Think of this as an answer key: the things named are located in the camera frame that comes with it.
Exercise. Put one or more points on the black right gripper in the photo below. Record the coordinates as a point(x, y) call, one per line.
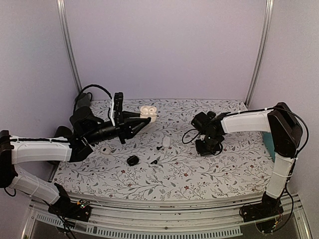
point(200, 150)

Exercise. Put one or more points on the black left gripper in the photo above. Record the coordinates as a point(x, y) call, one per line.
point(125, 130)

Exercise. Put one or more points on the cream earbud charging case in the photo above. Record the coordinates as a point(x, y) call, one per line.
point(148, 112)

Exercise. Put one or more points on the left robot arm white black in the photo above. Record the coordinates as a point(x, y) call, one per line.
point(75, 146)

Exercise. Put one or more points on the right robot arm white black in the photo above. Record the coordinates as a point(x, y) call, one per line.
point(279, 121)

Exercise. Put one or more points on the black open earbud case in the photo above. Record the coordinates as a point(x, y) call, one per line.
point(132, 160)

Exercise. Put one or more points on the white earbud case small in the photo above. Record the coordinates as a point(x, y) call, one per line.
point(105, 151)

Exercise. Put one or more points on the white oval earbud case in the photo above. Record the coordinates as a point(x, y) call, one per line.
point(166, 142)

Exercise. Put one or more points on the grey mug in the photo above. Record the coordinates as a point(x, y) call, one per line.
point(84, 100)

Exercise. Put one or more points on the teal cup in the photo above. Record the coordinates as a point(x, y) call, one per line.
point(269, 144)

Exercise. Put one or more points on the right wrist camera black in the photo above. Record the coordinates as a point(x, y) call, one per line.
point(201, 121)

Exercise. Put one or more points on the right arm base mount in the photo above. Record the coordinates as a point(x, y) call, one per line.
point(261, 214)

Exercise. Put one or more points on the aluminium front rail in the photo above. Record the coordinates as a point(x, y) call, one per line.
point(194, 219)

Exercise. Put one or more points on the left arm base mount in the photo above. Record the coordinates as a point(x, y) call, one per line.
point(80, 211)

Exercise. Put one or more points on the left aluminium frame post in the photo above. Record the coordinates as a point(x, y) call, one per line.
point(68, 44)

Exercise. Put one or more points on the aluminium frame post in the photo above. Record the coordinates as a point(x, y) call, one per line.
point(68, 44)
point(261, 50)

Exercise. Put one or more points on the right aluminium frame post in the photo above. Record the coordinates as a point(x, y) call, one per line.
point(261, 50)

